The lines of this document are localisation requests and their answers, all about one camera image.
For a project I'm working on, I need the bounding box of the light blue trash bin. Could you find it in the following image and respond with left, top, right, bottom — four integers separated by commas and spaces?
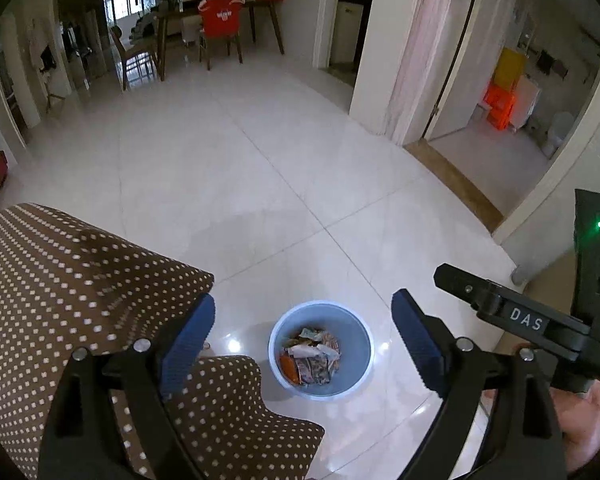
268, 300, 374, 401

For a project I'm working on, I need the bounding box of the trash inside bin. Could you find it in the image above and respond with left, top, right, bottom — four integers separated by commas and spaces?
278, 327, 341, 387

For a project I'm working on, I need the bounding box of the person's right hand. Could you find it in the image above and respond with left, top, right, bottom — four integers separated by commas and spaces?
550, 380, 600, 474

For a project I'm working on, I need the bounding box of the brown polka dot tablecloth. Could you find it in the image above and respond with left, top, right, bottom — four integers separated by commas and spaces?
0, 204, 324, 479

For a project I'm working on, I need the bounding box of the orange plastic stool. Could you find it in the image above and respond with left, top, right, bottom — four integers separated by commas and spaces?
483, 82, 516, 131

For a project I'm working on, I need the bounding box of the yellow box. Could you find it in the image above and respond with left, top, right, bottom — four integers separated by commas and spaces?
492, 48, 527, 92

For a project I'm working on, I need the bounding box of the pink lace door curtain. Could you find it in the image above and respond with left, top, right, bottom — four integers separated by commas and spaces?
385, 0, 452, 146

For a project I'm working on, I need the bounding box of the coat stand with clothes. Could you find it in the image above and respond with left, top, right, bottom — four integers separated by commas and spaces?
29, 21, 65, 114

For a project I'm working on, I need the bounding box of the wooden dining chair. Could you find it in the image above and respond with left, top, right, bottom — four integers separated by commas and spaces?
109, 25, 158, 90

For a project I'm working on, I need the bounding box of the wooden dining table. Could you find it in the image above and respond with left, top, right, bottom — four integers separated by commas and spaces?
156, 0, 285, 81

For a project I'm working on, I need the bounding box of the chair with red jersey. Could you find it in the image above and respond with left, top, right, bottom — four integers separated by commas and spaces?
198, 0, 245, 70

